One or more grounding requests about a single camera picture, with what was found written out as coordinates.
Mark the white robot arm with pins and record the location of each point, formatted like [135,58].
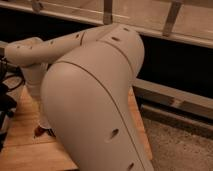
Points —
[82,81]

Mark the metal frame rails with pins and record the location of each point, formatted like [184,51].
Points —
[178,36]

